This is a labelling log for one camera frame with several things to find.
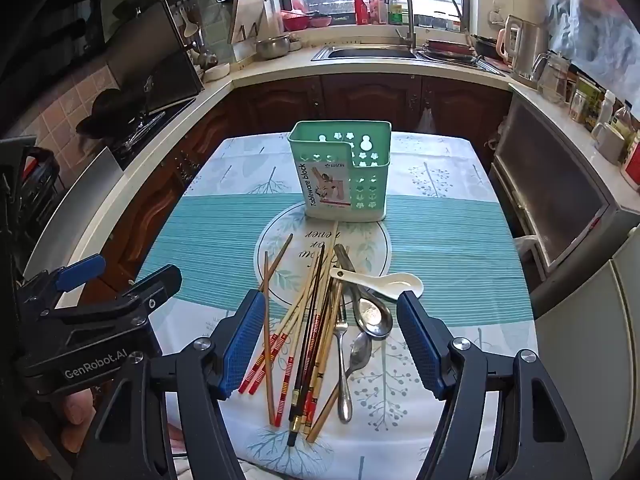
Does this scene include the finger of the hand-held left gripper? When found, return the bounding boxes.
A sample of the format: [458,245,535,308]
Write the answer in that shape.
[16,254,107,312]
[46,264,183,332]

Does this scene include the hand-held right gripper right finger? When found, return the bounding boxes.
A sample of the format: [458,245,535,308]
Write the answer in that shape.
[396,290,601,480]

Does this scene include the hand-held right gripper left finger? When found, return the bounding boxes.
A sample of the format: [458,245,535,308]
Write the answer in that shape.
[74,290,269,480]

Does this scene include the group of assorted chopsticks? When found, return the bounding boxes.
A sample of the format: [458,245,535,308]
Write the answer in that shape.
[237,233,346,447]

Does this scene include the green plastic utensil holder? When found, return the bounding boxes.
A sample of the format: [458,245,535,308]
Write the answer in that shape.
[287,120,392,222]

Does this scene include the person's left hand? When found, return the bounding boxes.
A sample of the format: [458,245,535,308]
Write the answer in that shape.
[60,389,99,455]

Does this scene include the large metal spoon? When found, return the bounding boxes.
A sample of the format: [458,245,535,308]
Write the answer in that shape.
[334,243,394,339]

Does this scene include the small metal spoon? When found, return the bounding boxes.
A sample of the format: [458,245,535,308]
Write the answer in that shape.
[337,331,374,423]

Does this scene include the white ceramic spoon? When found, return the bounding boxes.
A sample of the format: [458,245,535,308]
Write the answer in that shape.
[329,267,425,298]

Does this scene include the teal patterned tablecloth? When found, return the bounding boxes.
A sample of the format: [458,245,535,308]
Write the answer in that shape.
[135,130,541,480]

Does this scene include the gas stove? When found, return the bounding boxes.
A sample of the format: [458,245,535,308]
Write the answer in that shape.
[107,97,196,171]

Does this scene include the black wok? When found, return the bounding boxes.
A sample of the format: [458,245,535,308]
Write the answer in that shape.
[75,87,151,136]

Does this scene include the grey fridge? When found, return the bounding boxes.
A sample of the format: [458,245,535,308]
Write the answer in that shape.
[530,225,640,480]

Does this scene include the black range hood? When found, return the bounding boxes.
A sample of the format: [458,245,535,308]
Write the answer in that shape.
[100,0,206,116]

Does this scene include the white mug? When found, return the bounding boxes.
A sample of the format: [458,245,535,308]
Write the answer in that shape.
[592,122,626,163]

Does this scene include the white jar red label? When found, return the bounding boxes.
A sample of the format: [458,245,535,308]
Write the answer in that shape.
[620,132,640,191]

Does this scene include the steel pot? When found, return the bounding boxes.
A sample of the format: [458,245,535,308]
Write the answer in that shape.
[256,35,292,59]

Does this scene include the steel drainboard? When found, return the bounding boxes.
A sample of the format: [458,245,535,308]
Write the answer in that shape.
[417,42,506,76]

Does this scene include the steel sink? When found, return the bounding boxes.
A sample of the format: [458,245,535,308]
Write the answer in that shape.
[312,44,418,62]

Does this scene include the glass pitcher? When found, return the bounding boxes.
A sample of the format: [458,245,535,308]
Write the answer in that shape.
[532,51,571,103]

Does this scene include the red pan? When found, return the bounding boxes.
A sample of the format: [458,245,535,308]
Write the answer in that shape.
[425,39,473,58]

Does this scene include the wooden cutting board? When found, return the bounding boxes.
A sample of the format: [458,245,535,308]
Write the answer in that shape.
[227,0,266,45]

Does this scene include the clear bottle white cap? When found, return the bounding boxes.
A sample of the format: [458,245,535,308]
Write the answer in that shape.
[597,91,617,126]

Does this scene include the oil bottle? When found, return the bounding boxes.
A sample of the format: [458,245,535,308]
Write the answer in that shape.
[611,101,633,136]

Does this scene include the black pot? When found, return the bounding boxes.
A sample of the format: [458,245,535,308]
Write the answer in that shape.
[472,35,501,58]

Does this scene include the steel electric kettle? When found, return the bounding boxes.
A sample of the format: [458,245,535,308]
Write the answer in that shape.
[497,14,546,86]

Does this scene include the steel faucet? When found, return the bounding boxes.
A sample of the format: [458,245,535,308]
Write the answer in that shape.
[384,0,417,51]

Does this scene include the clear plastic sheet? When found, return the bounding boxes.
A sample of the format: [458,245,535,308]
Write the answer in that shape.
[542,0,640,86]

